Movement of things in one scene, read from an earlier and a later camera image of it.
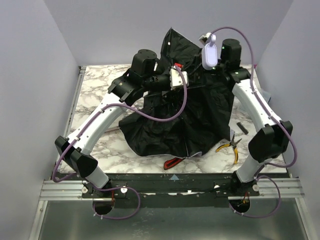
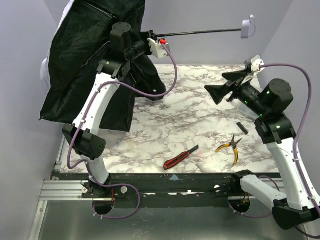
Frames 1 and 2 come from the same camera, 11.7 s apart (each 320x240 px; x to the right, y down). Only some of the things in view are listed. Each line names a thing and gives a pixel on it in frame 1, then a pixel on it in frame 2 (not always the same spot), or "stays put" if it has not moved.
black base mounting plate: x=172 y=190 stays put
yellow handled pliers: x=233 y=143 stays put
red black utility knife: x=172 y=162 stays put
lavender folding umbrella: x=184 y=121 -> x=95 y=38
